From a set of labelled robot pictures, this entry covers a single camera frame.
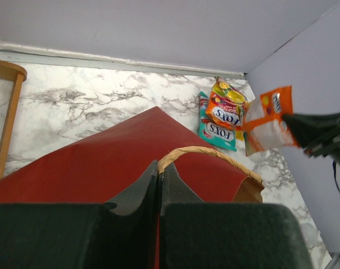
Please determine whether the yellow snack packet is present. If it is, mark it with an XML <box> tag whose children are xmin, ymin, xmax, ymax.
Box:
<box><xmin>235</xmin><ymin>130</ymin><xmax>245</xmax><ymax>141</ymax></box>

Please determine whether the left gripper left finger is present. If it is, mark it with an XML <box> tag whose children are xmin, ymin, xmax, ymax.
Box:
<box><xmin>0</xmin><ymin>161</ymin><xmax>158</xmax><ymax>268</ymax></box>

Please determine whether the orange wooden rack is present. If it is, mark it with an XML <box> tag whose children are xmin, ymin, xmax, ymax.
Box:
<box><xmin>0</xmin><ymin>60</ymin><xmax>27</xmax><ymax>179</ymax></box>

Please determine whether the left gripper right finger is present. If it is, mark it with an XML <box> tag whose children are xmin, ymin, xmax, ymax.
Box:
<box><xmin>159</xmin><ymin>164</ymin><xmax>313</xmax><ymax>268</ymax></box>

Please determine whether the teal Fox's mint candy bag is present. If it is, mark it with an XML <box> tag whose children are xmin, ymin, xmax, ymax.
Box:
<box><xmin>199</xmin><ymin>91</ymin><xmax>237</xmax><ymax>152</ymax></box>

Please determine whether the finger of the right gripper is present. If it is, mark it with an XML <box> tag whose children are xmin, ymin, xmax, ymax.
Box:
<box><xmin>282</xmin><ymin>113</ymin><xmax>340</xmax><ymax>157</ymax></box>

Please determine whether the orange Fox's fruits candy bag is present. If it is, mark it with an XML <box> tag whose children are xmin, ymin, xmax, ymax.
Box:
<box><xmin>205</xmin><ymin>76</ymin><xmax>248</xmax><ymax>131</ymax></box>

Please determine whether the orange white snack packet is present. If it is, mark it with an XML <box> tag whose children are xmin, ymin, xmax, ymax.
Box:
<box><xmin>241</xmin><ymin>86</ymin><xmax>299</xmax><ymax>156</ymax></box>

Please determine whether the red paper bag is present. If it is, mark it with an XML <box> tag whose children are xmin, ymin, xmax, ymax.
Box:
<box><xmin>0</xmin><ymin>108</ymin><xmax>263</xmax><ymax>268</ymax></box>

